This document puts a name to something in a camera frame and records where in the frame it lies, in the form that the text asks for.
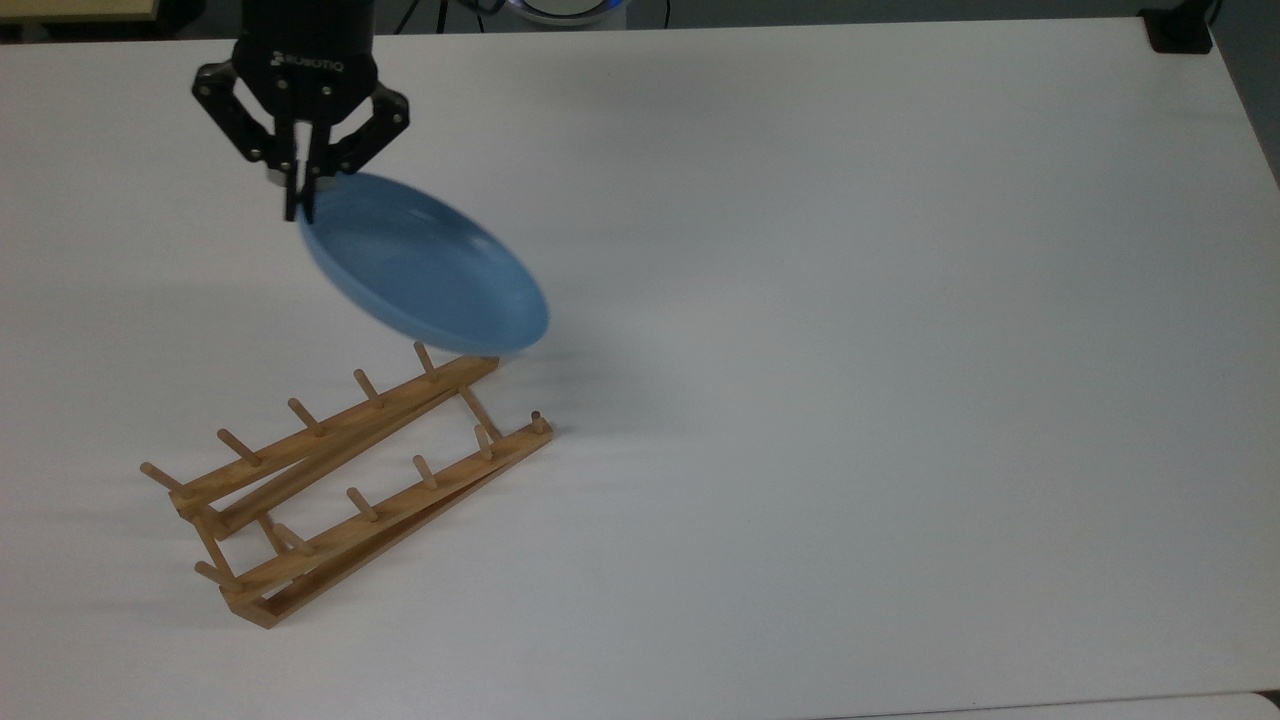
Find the black corner clamp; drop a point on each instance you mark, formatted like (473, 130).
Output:
(1180, 35)

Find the light wooden desk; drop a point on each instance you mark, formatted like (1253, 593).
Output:
(70, 8)

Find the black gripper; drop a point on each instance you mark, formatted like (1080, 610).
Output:
(305, 50)

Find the wooden plate rack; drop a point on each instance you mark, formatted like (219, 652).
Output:
(340, 430)

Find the blue round plate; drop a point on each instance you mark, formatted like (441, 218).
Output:
(430, 270)

